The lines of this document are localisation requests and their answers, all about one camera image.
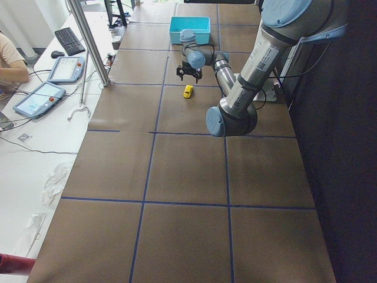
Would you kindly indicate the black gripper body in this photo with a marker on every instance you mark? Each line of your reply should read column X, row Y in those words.
column 187, row 66

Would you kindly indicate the yellow beetle toy car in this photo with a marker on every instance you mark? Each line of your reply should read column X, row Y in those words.
column 188, row 91

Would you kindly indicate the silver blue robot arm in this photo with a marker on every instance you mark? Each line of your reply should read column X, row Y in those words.
column 283, row 25

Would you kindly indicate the light blue plastic bin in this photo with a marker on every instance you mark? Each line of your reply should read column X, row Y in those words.
column 201, row 26

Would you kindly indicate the black keyboard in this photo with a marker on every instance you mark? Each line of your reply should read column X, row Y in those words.
column 69, row 41

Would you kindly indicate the far teach pendant tablet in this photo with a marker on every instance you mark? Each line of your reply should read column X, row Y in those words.
column 66, row 70

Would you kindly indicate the teach pendant tablet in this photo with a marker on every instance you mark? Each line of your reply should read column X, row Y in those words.
column 66, row 70
column 39, row 101

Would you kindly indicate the brown paper table cover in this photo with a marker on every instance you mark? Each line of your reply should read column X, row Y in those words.
column 153, row 197

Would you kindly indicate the black computer mouse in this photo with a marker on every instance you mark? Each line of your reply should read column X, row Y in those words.
column 56, row 54

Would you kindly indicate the near teach pendant tablet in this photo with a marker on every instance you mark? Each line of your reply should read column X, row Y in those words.
column 39, row 101

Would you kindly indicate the seated person in peach shirt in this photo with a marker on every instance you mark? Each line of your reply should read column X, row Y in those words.
column 13, row 68

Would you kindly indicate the white crumpled cloth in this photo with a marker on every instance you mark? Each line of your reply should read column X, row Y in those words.
column 55, row 183

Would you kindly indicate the white plastic bag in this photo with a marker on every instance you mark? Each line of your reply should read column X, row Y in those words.
column 29, row 235

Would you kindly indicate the red object at edge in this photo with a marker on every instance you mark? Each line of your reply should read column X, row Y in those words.
column 16, row 265

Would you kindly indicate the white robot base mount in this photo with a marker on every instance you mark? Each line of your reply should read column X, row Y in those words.
column 268, row 93

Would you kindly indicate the aluminium frame post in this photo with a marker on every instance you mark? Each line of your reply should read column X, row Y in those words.
column 86, row 33

